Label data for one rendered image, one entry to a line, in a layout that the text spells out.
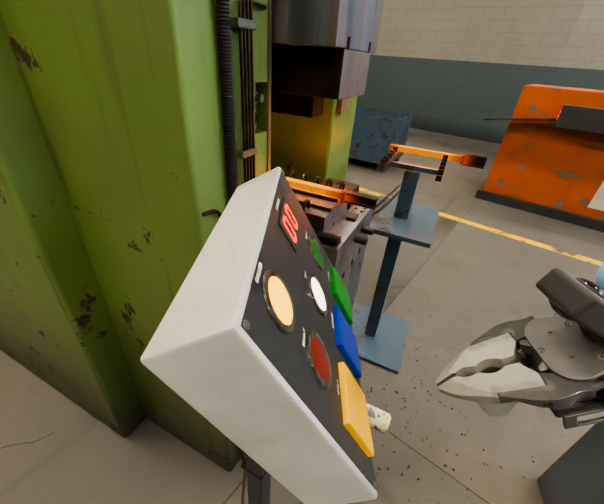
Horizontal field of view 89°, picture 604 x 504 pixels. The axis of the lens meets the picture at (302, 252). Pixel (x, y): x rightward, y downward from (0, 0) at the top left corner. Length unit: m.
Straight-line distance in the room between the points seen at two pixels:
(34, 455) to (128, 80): 1.45
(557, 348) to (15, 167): 0.98
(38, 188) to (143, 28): 0.50
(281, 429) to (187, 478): 1.20
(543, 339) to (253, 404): 0.29
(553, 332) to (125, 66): 0.69
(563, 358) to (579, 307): 0.08
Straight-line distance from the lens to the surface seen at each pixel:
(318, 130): 1.18
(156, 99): 0.61
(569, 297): 0.33
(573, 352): 0.39
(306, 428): 0.29
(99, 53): 0.70
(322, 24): 0.73
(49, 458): 1.70
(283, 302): 0.27
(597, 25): 8.38
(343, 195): 0.92
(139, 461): 1.55
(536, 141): 4.34
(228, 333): 0.21
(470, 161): 1.50
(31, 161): 0.94
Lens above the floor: 1.35
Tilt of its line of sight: 32 degrees down
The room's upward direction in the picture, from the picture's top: 4 degrees clockwise
